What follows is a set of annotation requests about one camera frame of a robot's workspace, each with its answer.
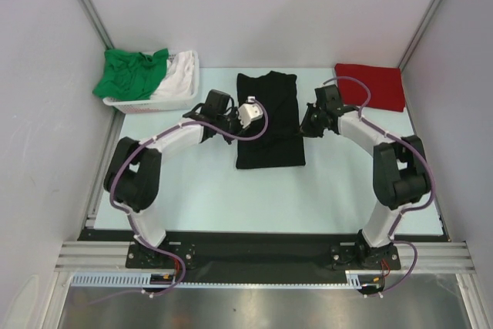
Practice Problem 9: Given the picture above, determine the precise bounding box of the folded red t shirt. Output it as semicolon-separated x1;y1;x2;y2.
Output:
334;63;405;112

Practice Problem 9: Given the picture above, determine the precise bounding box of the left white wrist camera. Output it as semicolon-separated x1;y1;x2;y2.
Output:
238;96;263;129

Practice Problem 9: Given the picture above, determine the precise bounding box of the aluminium rail frame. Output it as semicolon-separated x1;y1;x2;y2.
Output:
55;241;475;274

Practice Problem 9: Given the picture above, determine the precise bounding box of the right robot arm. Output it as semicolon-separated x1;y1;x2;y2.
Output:
300;85;434;268

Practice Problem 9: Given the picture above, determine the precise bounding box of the green t shirt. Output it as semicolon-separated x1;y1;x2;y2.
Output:
92;49;169;101

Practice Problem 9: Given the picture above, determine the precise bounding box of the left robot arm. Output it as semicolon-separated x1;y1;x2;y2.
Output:
103;90;263;267

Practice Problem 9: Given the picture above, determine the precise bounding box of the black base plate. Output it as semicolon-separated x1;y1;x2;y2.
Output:
79;228;448;284

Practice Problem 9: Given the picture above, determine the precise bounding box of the black t shirt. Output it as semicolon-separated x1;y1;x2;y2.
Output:
236;71;306;170

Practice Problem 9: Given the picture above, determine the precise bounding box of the white t shirt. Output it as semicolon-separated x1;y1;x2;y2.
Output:
150;50;195;101

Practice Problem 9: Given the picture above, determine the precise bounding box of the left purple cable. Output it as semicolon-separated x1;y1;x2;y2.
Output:
108;98;270;268

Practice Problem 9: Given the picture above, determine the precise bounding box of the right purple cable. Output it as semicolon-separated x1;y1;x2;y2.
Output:
322;76;438;280

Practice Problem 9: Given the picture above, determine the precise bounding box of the left corner aluminium post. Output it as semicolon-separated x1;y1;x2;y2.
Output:
78;0;114;49

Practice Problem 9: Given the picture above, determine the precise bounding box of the white laundry basket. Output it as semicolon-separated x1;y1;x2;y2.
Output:
102;50;200;114

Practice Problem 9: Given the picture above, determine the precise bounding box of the purple cable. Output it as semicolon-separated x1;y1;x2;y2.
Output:
322;76;438;280
108;98;270;268

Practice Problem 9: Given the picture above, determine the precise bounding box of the right white cable duct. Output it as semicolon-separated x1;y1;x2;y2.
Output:
346;270;385;289

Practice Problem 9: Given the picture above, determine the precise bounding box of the corner aluminium post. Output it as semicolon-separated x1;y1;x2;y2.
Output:
78;0;114;49
397;0;444;72

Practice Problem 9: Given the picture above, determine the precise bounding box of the right corner aluminium post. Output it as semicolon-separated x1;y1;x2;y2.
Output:
397;0;444;72

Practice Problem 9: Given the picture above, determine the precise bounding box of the left white cable duct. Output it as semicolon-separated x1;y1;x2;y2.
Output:
72;272;175;288

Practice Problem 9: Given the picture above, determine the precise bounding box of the white cable duct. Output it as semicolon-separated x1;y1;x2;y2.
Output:
346;270;385;289
72;272;175;288

